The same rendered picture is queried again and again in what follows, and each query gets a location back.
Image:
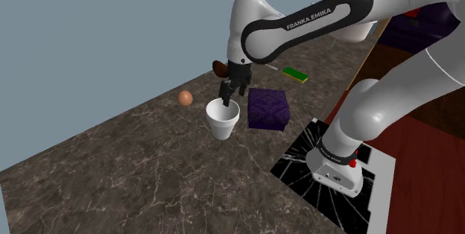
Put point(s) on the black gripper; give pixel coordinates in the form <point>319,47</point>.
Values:
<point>239,72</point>

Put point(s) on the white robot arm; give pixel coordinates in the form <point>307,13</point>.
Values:
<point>367,113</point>

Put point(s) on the dark brown rounded object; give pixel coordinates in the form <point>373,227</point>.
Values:
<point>219,69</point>

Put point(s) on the white foam cup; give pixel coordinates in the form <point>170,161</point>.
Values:
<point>221,124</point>

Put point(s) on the dark purple box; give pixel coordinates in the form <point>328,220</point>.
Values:
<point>268,109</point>

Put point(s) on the brown egg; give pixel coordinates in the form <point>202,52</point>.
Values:
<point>185,98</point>

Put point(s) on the green and yellow sponge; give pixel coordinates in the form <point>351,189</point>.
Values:
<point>295,75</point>

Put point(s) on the black patterned robot stand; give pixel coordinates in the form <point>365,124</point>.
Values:
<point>301,164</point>

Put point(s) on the dark purple furniture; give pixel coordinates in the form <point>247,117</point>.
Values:
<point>417,33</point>

